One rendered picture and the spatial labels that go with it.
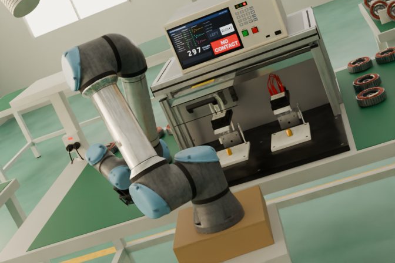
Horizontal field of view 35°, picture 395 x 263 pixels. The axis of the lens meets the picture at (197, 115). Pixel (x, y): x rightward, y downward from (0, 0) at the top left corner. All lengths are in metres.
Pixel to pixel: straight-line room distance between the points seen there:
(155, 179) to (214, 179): 0.17
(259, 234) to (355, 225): 1.51
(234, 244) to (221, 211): 0.10
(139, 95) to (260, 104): 0.83
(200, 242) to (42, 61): 7.94
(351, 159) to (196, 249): 0.65
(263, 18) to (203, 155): 0.82
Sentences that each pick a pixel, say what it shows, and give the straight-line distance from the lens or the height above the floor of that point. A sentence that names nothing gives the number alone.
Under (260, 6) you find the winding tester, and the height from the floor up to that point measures 1.26.
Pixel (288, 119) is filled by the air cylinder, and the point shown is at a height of 0.80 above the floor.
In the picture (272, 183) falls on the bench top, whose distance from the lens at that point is 2.19.
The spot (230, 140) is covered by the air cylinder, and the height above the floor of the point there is 0.80.
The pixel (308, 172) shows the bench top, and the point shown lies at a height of 0.73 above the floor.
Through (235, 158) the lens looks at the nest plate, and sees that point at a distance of 2.38.
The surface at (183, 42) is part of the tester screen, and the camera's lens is 2.45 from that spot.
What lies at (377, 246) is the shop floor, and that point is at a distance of 3.06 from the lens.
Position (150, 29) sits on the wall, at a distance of 9.01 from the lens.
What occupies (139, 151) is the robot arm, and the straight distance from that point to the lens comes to 1.73.
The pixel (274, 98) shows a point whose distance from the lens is 2.41.
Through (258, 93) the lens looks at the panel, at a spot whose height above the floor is 0.90.
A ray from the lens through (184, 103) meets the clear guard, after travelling 2.27.
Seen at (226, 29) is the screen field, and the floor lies 1.22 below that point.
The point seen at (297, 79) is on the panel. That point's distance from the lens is 2.59.
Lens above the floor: 1.63
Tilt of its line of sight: 16 degrees down
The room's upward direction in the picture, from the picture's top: 23 degrees counter-clockwise
